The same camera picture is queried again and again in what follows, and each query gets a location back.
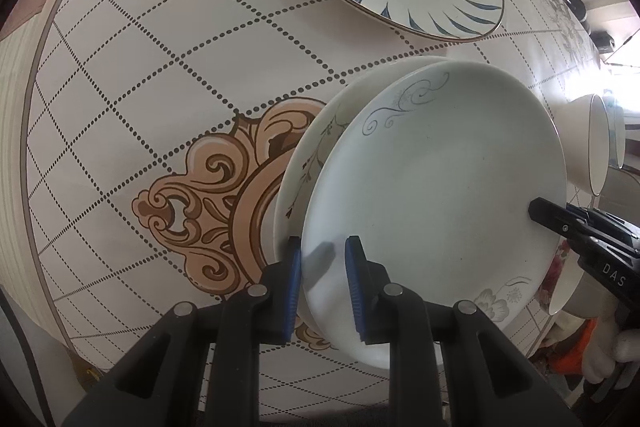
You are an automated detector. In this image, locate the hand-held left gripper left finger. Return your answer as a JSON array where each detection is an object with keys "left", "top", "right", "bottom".
[{"left": 60, "top": 234, "right": 304, "bottom": 427}]

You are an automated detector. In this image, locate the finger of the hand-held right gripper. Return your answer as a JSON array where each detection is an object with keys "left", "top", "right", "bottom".
[{"left": 529, "top": 197, "right": 640, "bottom": 258}]

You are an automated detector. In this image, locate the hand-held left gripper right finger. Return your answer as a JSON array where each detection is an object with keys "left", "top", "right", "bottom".
[{"left": 345, "top": 234, "right": 583, "bottom": 427}]

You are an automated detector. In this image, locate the white bowl flower print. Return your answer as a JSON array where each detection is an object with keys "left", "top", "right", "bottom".
[{"left": 537, "top": 237, "right": 618, "bottom": 320}]

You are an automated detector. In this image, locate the white bowl dark rim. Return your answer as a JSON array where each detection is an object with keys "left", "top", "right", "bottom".
[{"left": 562, "top": 93, "right": 612, "bottom": 198}]

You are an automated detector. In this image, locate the pale bowl blue rim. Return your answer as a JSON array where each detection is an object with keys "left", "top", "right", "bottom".
[{"left": 607, "top": 97, "right": 627, "bottom": 170}]

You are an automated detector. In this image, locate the white plate grey swirl print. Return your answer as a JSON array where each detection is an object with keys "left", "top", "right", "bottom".
[{"left": 300, "top": 61, "right": 567, "bottom": 370}]

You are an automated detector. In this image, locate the white plate branch print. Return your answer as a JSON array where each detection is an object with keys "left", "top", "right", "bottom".
[{"left": 272, "top": 55, "right": 453, "bottom": 333}]

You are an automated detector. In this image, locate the person's right hand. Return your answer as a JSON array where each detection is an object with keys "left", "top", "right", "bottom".
[{"left": 582, "top": 302, "right": 640, "bottom": 385}]

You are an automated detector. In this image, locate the orange cloth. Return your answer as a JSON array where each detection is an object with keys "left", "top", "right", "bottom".
[{"left": 547, "top": 319, "right": 598, "bottom": 375}]

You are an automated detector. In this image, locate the patterned tablecloth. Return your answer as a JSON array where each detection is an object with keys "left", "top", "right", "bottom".
[{"left": 0, "top": 0, "right": 608, "bottom": 413}]

